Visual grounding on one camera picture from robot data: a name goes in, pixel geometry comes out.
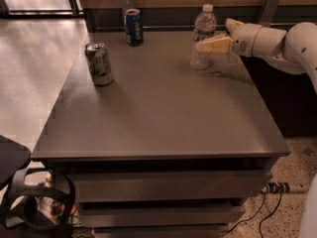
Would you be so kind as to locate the white power strip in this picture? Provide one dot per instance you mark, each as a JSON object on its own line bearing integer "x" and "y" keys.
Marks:
{"x": 284, "y": 187}

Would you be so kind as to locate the white green soda can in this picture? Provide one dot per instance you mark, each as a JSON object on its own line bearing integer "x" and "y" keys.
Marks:
{"x": 98, "y": 63}

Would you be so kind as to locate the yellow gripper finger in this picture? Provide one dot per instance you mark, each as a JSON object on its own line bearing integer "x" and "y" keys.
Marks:
{"x": 220, "y": 45}
{"x": 232, "y": 25}

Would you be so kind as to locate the blue pepsi can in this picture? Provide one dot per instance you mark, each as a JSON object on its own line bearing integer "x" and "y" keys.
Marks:
{"x": 134, "y": 27}

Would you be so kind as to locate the grey drawer cabinet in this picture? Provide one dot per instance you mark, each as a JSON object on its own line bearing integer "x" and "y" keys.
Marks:
{"x": 161, "y": 152}

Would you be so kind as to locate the clear plastic water bottle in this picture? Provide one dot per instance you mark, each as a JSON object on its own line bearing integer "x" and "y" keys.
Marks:
{"x": 204, "y": 27}

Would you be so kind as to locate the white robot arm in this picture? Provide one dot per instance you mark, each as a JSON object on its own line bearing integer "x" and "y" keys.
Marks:
{"x": 293, "y": 51}

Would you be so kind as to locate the metal wall bracket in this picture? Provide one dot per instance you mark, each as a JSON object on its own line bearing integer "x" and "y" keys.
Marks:
{"x": 267, "y": 12}

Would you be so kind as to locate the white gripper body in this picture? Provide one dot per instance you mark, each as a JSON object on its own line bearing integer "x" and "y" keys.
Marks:
{"x": 245, "y": 40}

